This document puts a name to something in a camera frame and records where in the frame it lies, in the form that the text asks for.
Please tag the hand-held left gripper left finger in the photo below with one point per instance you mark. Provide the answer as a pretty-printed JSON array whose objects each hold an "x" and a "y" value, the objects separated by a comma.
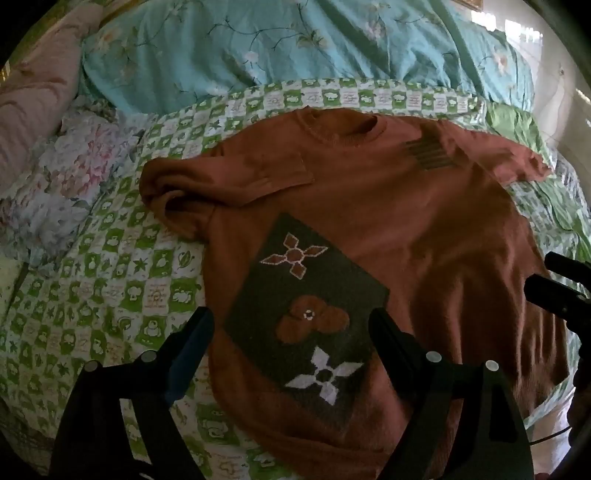
[{"x": 184, "y": 364}]

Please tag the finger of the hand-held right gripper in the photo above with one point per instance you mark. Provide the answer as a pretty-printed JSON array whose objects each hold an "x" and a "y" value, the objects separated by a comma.
[
  {"x": 563, "y": 266},
  {"x": 549, "y": 293}
]

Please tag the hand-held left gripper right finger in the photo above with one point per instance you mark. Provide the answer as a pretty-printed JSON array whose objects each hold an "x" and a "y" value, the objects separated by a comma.
[{"x": 388, "y": 337}]

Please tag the orange knit sweater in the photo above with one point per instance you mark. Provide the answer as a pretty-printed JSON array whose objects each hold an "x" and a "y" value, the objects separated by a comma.
[{"x": 415, "y": 230}]

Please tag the green checked bed sheet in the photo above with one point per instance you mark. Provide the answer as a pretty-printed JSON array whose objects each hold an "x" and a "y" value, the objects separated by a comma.
[{"x": 115, "y": 277}]

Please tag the pink quilt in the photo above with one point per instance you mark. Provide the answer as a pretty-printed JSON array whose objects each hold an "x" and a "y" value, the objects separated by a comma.
[{"x": 41, "y": 101}]

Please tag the light blue floral pillow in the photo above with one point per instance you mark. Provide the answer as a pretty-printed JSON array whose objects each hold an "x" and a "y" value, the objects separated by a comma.
[{"x": 231, "y": 55}]

